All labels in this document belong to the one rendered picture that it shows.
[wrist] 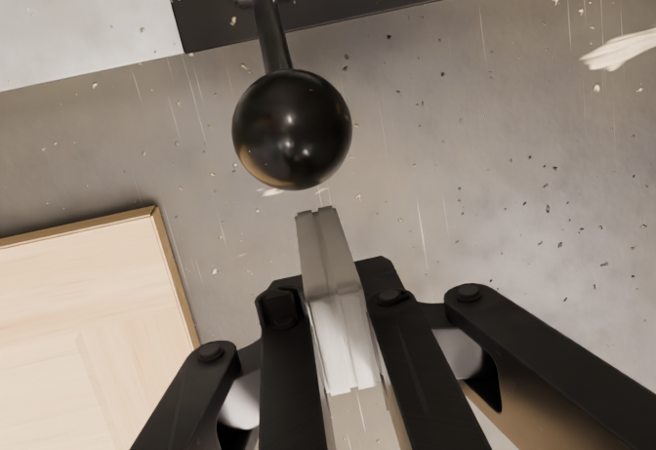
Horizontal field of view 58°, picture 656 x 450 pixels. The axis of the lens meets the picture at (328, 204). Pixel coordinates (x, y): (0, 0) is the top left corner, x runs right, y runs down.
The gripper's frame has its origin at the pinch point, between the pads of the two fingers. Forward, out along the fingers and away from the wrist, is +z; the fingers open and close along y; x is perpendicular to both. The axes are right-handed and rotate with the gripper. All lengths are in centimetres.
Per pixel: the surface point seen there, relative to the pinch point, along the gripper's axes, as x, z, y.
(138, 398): -11.0, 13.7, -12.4
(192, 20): 8.8, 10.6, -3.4
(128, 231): -0.9, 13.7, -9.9
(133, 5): 9.9, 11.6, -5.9
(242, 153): 4.6, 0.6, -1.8
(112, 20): 9.5, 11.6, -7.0
